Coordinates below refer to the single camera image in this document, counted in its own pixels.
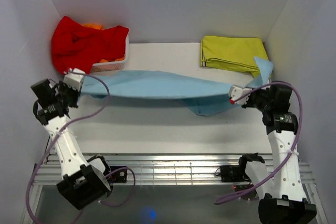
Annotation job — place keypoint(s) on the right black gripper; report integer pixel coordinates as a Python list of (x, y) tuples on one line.
[(247, 104)]

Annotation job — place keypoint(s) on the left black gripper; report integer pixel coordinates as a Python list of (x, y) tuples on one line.
[(74, 103)]

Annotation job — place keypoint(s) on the light blue trousers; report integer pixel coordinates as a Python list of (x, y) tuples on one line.
[(202, 97)]

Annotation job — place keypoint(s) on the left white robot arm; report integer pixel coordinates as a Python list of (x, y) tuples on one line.
[(83, 180)]

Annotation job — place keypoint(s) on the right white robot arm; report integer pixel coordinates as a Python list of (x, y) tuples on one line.
[(282, 199)]

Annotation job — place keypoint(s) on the folded yellow trousers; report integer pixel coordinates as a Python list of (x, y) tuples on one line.
[(232, 54)]

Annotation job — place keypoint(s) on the red garment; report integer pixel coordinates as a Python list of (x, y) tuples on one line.
[(76, 46)]

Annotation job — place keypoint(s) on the white perforated basket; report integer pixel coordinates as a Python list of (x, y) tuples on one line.
[(113, 65)]

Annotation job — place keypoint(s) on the orange garment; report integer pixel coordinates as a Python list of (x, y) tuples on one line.
[(94, 26)]

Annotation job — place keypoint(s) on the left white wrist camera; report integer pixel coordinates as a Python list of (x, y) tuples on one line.
[(74, 79)]

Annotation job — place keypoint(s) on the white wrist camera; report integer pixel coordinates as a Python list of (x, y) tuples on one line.
[(74, 79), (236, 92)]

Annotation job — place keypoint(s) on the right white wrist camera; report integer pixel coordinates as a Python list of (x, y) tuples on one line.
[(236, 92)]

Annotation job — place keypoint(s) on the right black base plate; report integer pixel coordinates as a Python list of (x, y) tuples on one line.
[(231, 173)]

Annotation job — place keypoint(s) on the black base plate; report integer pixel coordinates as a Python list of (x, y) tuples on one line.
[(118, 177), (231, 173)]

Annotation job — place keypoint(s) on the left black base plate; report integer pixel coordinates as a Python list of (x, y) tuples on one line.
[(118, 177)]

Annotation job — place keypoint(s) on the aluminium rail frame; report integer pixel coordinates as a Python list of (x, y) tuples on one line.
[(147, 170)]

